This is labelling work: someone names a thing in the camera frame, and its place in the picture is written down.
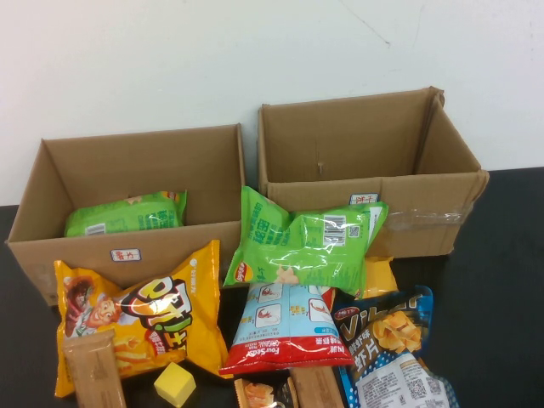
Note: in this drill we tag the green Lay's chips bag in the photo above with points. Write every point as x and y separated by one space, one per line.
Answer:
306 255

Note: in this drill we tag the small brown orange snack packet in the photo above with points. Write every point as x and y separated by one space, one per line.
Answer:
259 393

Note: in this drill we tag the plain yellow snack packet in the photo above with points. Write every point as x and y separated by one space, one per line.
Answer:
380 276

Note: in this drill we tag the green snack bag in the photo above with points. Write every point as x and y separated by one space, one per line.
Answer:
127 217

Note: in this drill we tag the brown wrapped snack bar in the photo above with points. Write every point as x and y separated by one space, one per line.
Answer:
93 370
316 389

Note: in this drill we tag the blue polka dot snack bag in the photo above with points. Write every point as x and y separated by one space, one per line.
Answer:
395 387

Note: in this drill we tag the white sticker with red writing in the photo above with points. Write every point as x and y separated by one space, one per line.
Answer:
364 198
126 254

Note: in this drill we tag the taped cardboard box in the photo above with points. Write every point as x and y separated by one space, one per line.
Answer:
361 136

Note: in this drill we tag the red blue Four Seas bag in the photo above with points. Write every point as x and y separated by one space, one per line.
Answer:
280 327

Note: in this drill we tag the yellow chef cartoon chips bag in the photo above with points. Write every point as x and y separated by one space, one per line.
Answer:
183 306

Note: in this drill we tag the clear packing tape strip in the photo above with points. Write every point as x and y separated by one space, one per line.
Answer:
425 216

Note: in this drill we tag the dark blue shrimp chips bag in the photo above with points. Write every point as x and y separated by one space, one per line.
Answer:
382 327

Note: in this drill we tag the cardboard box with crisps sticker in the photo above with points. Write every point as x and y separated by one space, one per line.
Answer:
85 170

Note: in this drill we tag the yellow foam cube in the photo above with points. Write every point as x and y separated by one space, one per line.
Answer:
174 382

